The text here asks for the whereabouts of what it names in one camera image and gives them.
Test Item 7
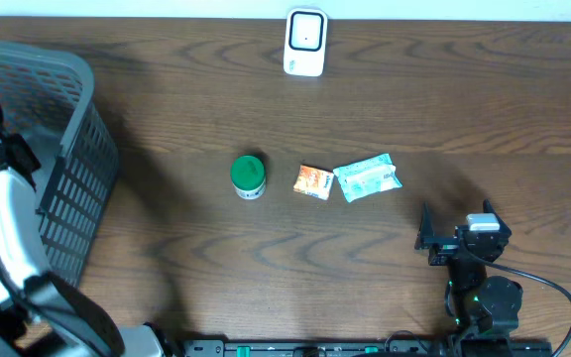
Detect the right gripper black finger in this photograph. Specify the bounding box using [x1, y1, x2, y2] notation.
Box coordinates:
[483, 199, 505, 229]
[414, 202, 436, 250]

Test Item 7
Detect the mint green wet wipes pack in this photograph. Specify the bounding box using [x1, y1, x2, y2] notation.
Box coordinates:
[333, 154, 402, 202]

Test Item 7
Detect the orange tissue pack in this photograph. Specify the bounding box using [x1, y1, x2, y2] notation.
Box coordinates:
[293, 165, 334, 200]

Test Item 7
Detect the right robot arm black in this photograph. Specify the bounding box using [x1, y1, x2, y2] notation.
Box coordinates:
[414, 200, 522, 338]

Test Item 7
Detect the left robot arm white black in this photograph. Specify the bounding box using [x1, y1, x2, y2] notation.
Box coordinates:
[0, 105, 177, 356]

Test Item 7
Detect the green lid white jar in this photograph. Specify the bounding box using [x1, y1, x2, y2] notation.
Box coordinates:
[230, 155, 267, 200]

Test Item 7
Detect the grey plastic shopping basket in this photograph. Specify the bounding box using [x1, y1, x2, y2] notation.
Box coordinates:
[0, 41, 119, 286]

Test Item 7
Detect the black mounting rail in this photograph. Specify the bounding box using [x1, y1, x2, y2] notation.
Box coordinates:
[179, 337, 552, 357]

